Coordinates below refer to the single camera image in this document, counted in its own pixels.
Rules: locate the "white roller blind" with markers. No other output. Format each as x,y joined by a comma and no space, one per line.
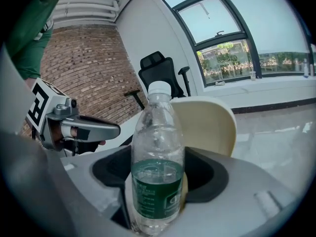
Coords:
266,21

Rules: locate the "white windowsill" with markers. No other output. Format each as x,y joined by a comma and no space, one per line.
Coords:
259,86

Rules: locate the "person's left hand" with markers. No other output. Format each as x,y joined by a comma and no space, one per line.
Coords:
59,134

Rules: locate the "black T-shaped stand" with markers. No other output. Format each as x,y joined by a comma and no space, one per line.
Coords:
135,96

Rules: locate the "black framed window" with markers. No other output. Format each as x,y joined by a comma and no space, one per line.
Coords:
222,41

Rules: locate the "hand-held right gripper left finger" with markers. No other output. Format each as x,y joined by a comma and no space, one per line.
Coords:
108,167

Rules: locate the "clear plastic bottle trash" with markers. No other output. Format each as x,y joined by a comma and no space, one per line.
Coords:
158,142

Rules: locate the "person's green shirt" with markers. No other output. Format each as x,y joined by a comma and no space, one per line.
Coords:
27,33

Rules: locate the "black office chair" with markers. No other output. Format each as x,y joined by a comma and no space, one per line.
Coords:
161,73

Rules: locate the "clear plastic cup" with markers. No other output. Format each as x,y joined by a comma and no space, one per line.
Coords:
252,76

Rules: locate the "white bottle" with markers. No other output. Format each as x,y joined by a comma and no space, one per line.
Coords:
306,67

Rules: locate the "white ceiling pipes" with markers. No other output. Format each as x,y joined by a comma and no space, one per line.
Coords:
86,7

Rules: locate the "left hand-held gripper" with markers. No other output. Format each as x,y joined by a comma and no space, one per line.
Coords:
39,102

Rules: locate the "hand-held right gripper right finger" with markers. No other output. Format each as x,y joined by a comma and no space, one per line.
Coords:
237,196

